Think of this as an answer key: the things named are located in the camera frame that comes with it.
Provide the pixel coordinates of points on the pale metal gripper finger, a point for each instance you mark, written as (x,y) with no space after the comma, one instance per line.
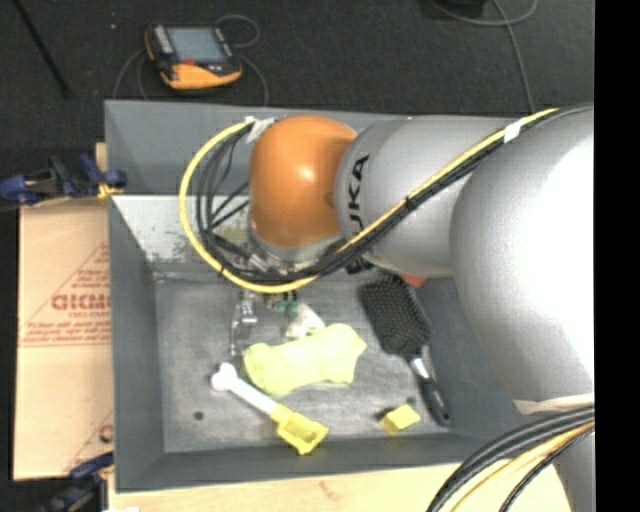
(248,314)
(233,332)

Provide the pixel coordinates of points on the grey metal bin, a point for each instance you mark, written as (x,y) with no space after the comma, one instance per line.
(190,350)

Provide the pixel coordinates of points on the small white object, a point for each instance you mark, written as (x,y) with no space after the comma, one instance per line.
(304,320)

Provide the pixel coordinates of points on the white and yellow tool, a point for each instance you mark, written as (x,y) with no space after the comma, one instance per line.
(250,395)

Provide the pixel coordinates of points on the yellow-green cloth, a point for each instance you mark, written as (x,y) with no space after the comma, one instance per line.
(305,362)

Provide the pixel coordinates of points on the black hairbrush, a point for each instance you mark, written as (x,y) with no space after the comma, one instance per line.
(395,312)

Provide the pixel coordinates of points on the small red-orange object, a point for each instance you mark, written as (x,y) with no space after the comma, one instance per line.
(416,280)

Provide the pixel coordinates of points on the brown cardboard board, red print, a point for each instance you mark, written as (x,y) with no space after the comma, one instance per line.
(60,380)

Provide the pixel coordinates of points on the small yellow block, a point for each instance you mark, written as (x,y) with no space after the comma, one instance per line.
(400,419)

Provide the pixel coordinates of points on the black cylinder on white bracket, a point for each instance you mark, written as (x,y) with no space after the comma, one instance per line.
(358,266)

